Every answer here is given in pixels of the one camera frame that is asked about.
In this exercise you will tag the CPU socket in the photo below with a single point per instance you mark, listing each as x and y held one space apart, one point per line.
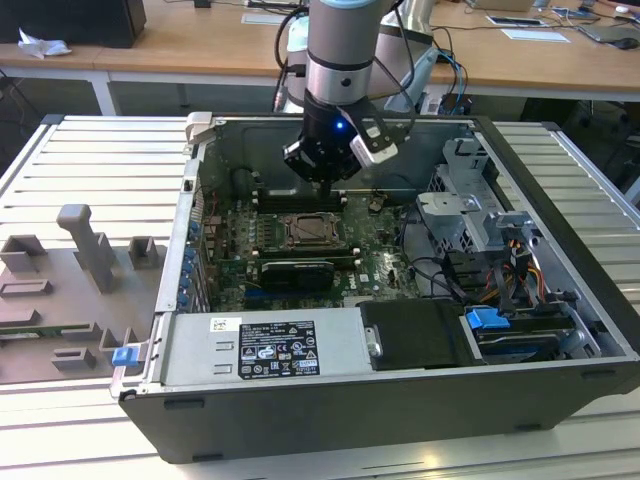
272 230

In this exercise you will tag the black RAM slot bank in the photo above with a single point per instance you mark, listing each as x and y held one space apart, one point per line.
305 252

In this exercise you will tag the black RAM stick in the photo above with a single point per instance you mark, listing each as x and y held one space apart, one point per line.
290 195

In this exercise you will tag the round coin battery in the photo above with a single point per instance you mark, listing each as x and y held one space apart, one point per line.
375 203

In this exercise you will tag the grey case release latch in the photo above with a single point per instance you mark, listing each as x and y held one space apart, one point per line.
200 127

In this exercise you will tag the black graphics card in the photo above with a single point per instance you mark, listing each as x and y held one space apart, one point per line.
297 275

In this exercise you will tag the green motherboard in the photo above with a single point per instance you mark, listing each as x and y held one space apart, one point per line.
380 270

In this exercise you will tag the silver metal drive cage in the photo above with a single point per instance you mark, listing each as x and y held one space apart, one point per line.
450 220

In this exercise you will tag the silver finned heatsink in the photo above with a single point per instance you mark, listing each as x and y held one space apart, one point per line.
356 299

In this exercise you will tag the wooden desk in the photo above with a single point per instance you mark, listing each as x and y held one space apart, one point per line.
200 45

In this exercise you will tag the black plastic air shroud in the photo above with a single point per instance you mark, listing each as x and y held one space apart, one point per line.
415 335

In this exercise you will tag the silver power supply box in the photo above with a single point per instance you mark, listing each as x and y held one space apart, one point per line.
200 350

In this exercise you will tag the flat white blue tablet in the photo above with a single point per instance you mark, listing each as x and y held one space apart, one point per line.
515 21

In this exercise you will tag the blue disk carrier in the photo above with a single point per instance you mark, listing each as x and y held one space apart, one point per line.
485 317

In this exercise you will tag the white paper sheet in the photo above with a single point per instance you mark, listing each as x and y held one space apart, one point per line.
535 35

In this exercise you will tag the black box on desk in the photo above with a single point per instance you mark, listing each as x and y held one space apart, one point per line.
75 22

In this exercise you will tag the black open PC case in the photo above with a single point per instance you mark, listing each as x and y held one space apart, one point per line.
350 425

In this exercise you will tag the black hard disk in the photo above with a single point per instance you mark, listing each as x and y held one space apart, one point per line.
520 342

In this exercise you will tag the blue case latch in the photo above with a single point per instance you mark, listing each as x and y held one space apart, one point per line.
125 356

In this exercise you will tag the grey parts rack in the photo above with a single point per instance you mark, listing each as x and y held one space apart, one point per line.
75 300

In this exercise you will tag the crumpled white paper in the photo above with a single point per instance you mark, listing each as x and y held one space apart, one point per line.
42 44

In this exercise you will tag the grey laptop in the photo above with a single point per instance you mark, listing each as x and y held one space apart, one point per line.
605 32

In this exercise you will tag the black computer mouse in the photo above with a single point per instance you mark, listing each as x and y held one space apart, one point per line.
625 43

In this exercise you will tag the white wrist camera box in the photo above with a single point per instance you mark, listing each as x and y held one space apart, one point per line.
375 150

